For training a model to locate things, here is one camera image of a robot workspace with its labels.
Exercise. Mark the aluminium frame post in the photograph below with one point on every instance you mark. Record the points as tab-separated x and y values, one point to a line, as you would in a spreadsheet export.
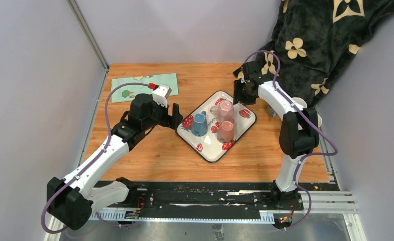
77	12

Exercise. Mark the blue dotted mug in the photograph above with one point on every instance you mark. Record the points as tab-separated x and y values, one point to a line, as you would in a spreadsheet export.
199	124

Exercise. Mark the yellow-green faceted mug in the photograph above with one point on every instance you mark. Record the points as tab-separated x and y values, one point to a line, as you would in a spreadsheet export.
300	101

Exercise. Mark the strawberry print white tray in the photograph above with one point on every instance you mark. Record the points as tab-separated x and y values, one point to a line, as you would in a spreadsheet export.
208	146

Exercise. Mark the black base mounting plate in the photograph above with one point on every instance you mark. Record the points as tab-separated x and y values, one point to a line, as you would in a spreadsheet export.
204	200

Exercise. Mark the dusty pink faceted mug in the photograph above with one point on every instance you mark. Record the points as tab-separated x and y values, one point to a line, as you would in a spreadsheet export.
226	132

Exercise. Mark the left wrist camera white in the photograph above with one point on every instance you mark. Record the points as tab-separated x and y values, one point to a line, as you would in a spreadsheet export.
160	95

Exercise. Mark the grey-blue small mug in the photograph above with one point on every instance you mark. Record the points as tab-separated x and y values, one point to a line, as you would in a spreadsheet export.
272	112

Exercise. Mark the light pink faceted mug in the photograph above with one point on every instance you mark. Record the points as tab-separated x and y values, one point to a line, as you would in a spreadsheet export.
224	111

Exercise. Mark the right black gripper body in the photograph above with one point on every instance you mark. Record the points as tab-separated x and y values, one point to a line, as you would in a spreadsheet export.
242	93

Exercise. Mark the mint green printed cloth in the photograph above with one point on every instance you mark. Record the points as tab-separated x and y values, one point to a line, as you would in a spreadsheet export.
128	93

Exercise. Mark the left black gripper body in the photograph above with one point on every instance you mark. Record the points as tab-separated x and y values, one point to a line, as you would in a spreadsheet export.
167	116

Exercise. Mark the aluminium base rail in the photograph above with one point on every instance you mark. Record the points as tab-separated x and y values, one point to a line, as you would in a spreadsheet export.
317	198

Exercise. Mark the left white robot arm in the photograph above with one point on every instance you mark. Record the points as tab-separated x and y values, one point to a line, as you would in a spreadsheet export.
74	199

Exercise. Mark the black glossy mug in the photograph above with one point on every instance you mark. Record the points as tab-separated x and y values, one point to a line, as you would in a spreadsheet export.
319	121

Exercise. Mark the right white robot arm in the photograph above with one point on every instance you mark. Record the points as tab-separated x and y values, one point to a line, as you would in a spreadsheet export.
298	136

